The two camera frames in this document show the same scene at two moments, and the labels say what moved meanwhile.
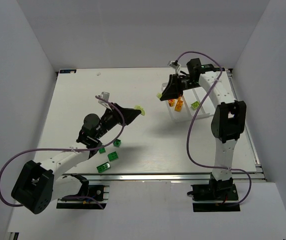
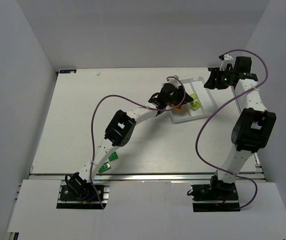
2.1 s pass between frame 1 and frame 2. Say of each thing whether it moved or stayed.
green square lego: stayed
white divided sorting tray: stayed
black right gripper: moved
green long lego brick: stayed
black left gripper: moved
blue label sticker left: stayed
